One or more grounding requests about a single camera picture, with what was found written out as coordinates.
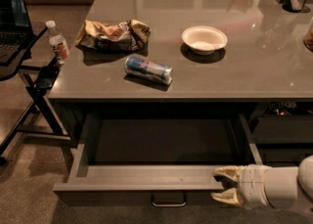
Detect blue silver energy drink can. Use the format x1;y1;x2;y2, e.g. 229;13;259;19
124;56;173;85

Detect black laptop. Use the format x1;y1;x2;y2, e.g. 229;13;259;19
0;0;33;66

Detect brown jar at edge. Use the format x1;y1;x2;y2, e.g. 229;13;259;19
303;24;313;52

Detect white paper bowl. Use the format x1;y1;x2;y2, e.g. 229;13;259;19
182;25;228;55

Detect crumpled chip bag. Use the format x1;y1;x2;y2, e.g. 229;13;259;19
74;20;151;52

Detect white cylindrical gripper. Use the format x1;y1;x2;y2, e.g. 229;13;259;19
211;164;270;208

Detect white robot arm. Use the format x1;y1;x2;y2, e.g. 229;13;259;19
211;156;313;219

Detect clear plastic water bottle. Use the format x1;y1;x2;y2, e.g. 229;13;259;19
46;21;69;66

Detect dark grey drawer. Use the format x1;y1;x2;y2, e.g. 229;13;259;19
53;114;260;207
249;101;313;144
257;144;313;164

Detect dark grey counter cabinet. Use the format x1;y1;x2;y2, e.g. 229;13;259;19
47;0;313;170

